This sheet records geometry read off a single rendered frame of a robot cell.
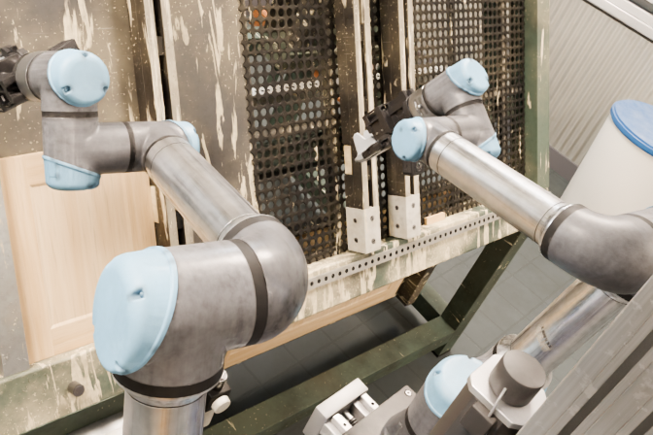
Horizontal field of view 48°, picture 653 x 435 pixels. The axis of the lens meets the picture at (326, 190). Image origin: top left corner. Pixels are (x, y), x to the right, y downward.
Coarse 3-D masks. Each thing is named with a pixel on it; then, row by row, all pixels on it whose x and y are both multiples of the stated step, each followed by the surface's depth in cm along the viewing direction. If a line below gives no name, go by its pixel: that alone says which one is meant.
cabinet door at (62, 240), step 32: (0, 160) 136; (32, 160) 140; (32, 192) 141; (64, 192) 145; (96, 192) 150; (128, 192) 154; (32, 224) 141; (64, 224) 146; (96, 224) 151; (128, 224) 155; (32, 256) 142; (64, 256) 147; (96, 256) 151; (32, 288) 142; (64, 288) 147; (32, 320) 143; (64, 320) 148; (32, 352) 144
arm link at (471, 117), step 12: (456, 108) 136; (468, 108) 135; (480, 108) 136; (456, 120) 131; (468, 120) 133; (480, 120) 135; (468, 132) 132; (480, 132) 134; (492, 132) 135; (480, 144) 134; (492, 144) 134
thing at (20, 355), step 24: (0, 192) 134; (0, 216) 135; (0, 240) 135; (0, 264) 136; (0, 288) 136; (0, 312) 137; (0, 336) 137; (24, 336) 140; (0, 360) 138; (24, 360) 141
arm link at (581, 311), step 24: (648, 216) 107; (576, 288) 120; (552, 312) 124; (576, 312) 119; (600, 312) 117; (504, 336) 137; (528, 336) 128; (552, 336) 124; (576, 336) 122; (480, 360) 135; (552, 360) 127
